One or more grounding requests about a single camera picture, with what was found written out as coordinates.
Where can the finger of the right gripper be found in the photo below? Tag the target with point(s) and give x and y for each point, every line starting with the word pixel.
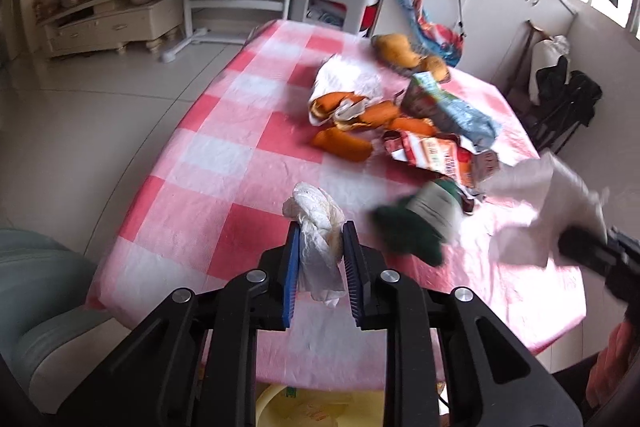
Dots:
pixel 583 248

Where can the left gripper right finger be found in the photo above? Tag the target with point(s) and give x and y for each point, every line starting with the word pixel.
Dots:
pixel 352 254

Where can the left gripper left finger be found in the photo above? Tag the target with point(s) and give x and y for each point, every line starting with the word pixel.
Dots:
pixel 289 272

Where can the white paper napkin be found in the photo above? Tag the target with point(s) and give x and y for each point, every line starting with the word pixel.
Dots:
pixel 561 200

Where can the green sock with label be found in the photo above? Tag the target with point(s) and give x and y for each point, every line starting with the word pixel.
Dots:
pixel 421 224

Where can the red snack wrapper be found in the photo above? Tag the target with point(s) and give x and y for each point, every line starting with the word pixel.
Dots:
pixel 445 155

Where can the blue drink carton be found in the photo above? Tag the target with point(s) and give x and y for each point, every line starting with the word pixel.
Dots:
pixel 424 98

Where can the orange peel piece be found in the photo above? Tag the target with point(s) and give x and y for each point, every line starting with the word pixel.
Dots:
pixel 343 145

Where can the pink checkered tablecloth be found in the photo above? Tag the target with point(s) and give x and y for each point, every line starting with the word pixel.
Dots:
pixel 212 203

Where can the yellow plastic basin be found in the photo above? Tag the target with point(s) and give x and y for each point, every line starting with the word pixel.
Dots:
pixel 280 406

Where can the dark wooden chair with clothes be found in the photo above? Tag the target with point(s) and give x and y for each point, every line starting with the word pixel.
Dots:
pixel 551 100

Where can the orange peel in bag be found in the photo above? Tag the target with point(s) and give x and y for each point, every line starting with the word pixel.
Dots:
pixel 349 111

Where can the white plastic bag on table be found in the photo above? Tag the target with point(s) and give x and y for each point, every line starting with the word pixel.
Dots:
pixel 345 74

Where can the small yellow fruit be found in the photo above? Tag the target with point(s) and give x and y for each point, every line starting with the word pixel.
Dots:
pixel 436 66

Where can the colourful hanging bag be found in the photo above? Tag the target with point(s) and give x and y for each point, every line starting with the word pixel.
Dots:
pixel 445 41

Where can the light green chair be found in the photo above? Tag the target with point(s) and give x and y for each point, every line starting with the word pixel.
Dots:
pixel 44 287

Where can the white plastic stool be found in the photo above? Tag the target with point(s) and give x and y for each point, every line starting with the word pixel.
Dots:
pixel 355 17

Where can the cream tv cabinet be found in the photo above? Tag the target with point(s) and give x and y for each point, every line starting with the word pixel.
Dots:
pixel 101 25

